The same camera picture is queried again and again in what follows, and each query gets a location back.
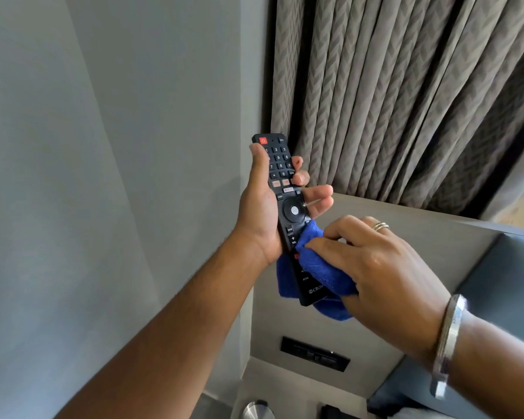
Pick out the grey bedside table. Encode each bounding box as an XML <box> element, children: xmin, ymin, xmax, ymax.
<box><xmin>231</xmin><ymin>357</ymin><xmax>370</xmax><ymax>419</ymax></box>

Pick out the blue microfibre cloth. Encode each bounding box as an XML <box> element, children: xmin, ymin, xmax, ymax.
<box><xmin>276</xmin><ymin>220</ymin><xmax>359</xmax><ymax>322</ymax></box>

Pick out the white pillow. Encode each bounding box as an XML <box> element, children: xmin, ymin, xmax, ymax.
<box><xmin>386</xmin><ymin>406</ymin><xmax>458</xmax><ymax>419</ymax></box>

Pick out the silver metal bangle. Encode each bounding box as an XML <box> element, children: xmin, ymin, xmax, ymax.
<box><xmin>429</xmin><ymin>294</ymin><xmax>469</xmax><ymax>400</ymax></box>

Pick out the person's left hand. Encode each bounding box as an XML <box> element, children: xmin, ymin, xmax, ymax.
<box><xmin>233</xmin><ymin>143</ymin><xmax>334</xmax><ymax>267</ymax></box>

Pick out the black television remote control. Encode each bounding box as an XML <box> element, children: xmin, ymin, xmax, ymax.
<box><xmin>252</xmin><ymin>133</ymin><xmax>333</xmax><ymax>308</ymax></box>

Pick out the grey patterned curtain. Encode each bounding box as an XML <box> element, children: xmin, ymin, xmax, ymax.
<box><xmin>270</xmin><ymin>0</ymin><xmax>524</xmax><ymax>219</ymax></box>

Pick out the person's right hand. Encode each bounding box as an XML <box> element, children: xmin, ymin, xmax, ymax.
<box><xmin>305</xmin><ymin>215</ymin><xmax>452</xmax><ymax>359</ymax></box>

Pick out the blue-grey upholstered headboard cushion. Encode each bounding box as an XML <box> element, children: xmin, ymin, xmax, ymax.
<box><xmin>367</xmin><ymin>233</ymin><xmax>524</xmax><ymax>419</ymax></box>

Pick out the person's left forearm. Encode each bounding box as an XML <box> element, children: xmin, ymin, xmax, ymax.
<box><xmin>54</xmin><ymin>226</ymin><xmax>268</xmax><ymax>419</ymax></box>

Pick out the black wall switch panel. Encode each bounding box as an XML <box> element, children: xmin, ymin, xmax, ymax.
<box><xmin>280</xmin><ymin>336</ymin><xmax>352</xmax><ymax>373</ymax></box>

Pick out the black object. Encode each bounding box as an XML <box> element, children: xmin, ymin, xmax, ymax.
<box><xmin>320</xmin><ymin>404</ymin><xmax>369</xmax><ymax>419</ymax></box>

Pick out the grey headboard panel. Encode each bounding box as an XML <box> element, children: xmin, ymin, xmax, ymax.
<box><xmin>249</xmin><ymin>193</ymin><xmax>524</xmax><ymax>400</ymax></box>

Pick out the person's right forearm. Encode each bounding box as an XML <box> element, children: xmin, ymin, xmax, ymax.
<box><xmin>434</xmin><ymin>307</ymin><xmax>524</xmax><ymax>419</ymax></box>

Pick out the round silver metal object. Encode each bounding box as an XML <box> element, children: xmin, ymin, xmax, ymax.
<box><xmin>241</xmin><ymin>400</ymin><xmax>276</xmax><ymax>419</ymax></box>

